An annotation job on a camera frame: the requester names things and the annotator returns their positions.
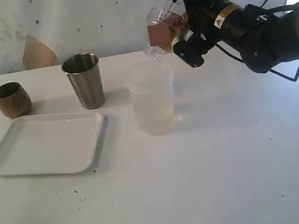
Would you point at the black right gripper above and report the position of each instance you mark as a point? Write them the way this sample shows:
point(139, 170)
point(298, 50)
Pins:
point(212, 21)

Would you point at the clear plastic jar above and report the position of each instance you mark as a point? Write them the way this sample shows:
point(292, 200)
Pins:
point(162, 10)

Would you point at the wooden block pieces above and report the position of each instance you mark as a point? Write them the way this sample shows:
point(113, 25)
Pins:
point(178, 25)

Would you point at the clear dome jar lid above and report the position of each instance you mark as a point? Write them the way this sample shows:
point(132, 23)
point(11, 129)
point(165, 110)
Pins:
point(156, 52)

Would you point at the steel metal cup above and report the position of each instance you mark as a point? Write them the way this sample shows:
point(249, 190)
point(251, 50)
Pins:
point(83, 73)

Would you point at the brown wooden cup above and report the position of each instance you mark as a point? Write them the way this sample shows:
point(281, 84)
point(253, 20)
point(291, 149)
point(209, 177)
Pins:
point(14, 100)

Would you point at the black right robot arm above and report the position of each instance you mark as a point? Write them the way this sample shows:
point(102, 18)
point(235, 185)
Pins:
point(263, 37)

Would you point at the frosted plastic beaker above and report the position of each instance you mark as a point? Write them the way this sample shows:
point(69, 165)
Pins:
point(150, 84)

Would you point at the white rectangular tray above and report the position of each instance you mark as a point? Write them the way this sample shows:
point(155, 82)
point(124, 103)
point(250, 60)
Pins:
point(50, 144)

